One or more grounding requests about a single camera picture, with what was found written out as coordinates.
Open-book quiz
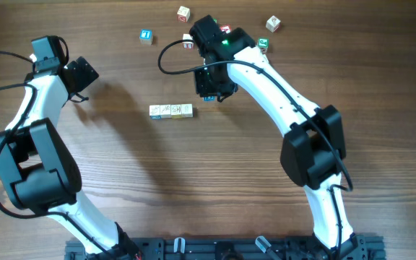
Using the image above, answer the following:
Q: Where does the green letter J block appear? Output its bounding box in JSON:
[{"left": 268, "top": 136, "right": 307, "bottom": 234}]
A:
[{"left": 257, "top": 38, "right": 269, "bottom": 53}]

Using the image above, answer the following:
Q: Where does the red trimmed far block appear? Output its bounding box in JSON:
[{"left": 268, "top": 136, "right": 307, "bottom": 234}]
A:
[{"left": 177, "top": 6, "right": 191, "bottom": 22}]

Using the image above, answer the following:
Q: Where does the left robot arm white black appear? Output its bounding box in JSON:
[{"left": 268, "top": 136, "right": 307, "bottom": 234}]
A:
[{"left": 0, "top": 57, "right": 142, "bottom": 259}]

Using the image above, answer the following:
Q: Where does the red picture wooden block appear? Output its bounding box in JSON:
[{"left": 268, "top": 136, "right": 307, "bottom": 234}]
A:
[{"left": 266, "top": 15, "right": 281, "bottom": 33}]

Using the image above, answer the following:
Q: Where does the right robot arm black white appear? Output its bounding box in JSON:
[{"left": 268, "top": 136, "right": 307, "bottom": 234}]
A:
[{"left": 189, "top": 27, "right": 353, "bottom": 259}]

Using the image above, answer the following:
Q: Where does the plain cream wooden block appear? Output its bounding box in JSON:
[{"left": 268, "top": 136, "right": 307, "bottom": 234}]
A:
[{"left": 160, "top": 104, "right": 171, "bottom": 118}]

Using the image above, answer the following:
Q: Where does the blue letter T block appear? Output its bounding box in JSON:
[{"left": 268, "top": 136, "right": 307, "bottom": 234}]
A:
[{"left": 139, "top": 29, "right": 153, "bottom": 46}]

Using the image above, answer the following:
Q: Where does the green side plain block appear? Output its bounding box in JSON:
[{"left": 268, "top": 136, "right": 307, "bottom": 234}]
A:
[{"left": 181, "top": 104, "right": 194, "bottom": 118}]

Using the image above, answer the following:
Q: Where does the blue side wooden block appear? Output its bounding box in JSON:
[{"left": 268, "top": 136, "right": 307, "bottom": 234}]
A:
[{"left": 203, "top": 96, "right": 216, "bottom": 102}]

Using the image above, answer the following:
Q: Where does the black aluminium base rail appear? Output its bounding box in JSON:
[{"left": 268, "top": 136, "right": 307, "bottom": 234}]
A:
[{"left": 64, "top": 235, "right": 387, "bottom": 260}]

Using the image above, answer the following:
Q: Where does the red side paired block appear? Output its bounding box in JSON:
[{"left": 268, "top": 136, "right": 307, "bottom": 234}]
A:
[{"left": 182, "top": 34, "right": 194, "bottom": 49}]

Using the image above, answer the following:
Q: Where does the blue side paired block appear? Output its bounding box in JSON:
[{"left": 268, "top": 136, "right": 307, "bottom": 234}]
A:
[{"left": 149, "top": 105, "right": 161, "bottom": 119}]

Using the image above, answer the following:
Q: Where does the yellow letter wooden block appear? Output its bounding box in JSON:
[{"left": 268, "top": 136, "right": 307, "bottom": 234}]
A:
[{"left": 170, "top": 104, "right": 182, "bottom": 118}]

